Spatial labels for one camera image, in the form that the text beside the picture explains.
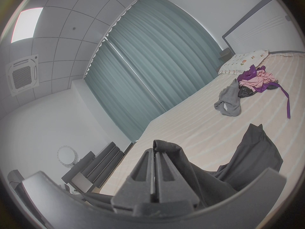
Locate blue-green curtain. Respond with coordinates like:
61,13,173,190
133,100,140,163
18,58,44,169
105,0,225,115
84,38,167,142

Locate ceiling light panel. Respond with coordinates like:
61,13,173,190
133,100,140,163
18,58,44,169
11,7,44,43

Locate ceiling air conditioner vent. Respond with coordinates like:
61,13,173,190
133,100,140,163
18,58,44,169
6,54,40,96

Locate grey garment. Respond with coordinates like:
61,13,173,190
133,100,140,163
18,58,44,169
214,78,241,117

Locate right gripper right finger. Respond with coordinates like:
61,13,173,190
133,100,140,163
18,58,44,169
154,151,200,207

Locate grey bedside table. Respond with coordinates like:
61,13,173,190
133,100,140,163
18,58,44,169
218,48,233,64

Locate white printed pillow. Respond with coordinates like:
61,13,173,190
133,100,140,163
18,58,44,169
218,50,270,75

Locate pile of clothes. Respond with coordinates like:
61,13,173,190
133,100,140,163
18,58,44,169
237,65,291,119

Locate black garment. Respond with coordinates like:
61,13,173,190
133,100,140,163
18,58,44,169
82,124,284,212

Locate round white mirror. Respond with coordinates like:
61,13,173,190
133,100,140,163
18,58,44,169
57,146,77,167

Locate black chest of drawers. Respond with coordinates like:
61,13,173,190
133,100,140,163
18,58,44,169
61,142,125,193

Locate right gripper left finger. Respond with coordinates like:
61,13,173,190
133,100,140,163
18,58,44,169
111,148,156,212

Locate bed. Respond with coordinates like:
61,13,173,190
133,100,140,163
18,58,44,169
95,0,305,197

